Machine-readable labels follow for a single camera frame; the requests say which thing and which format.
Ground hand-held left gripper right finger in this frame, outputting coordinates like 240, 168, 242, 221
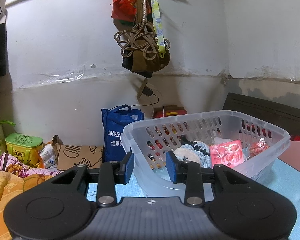
166, 151, 255, 207

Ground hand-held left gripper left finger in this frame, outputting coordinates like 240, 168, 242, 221
49, 152, 135, 207

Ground pink white tissue pack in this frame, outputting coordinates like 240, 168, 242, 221
209, 140, 244, 170

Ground translucent plastic basket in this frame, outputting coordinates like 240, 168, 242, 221
121, 110, 291, 198

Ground red candy packet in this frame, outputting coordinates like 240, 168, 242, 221
248, 140, 271, 158

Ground blue tote bag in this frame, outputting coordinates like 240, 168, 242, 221
101, 105, 145, 163

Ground brown paper bag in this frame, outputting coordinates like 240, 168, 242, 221
56, 144, 104, 171

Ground red gift box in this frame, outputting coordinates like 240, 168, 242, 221
152, 105, 188, 121

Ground white drink packets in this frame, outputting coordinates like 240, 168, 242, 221
38, 142, 58, 170

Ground green yellow box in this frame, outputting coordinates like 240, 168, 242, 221
5, 133, 44, 167

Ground dark wooden headboard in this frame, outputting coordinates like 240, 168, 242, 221
222, 92, 300, 138

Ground floral blanket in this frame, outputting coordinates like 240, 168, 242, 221
0, 152, 64, 178

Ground orange patterned blanket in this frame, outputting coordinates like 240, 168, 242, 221
0, 174, 56, 232

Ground pink pillow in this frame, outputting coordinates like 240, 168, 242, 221
277, 140, 300, 173

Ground red hanging bag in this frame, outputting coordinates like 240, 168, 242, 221
111, 0, 138, 22

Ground black charger cable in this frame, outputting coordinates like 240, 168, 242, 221
129, 92, 161, 107

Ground wall charger plug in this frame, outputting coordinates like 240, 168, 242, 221
136, 78, 156, 100

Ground brown bag with rope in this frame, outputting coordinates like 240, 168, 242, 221
114, 0, 171, 78

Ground yellow green patterned strap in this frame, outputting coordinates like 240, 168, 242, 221
148, 0, 167, 58

